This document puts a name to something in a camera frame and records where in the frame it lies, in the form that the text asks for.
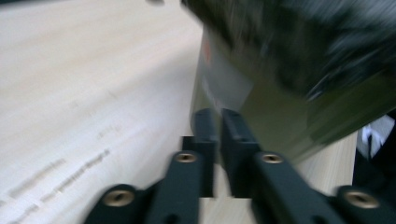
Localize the black garbage bag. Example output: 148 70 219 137
180 0 396 99

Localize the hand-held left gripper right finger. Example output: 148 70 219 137
219 107 262 199

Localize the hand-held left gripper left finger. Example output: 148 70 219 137
181 107 219 199

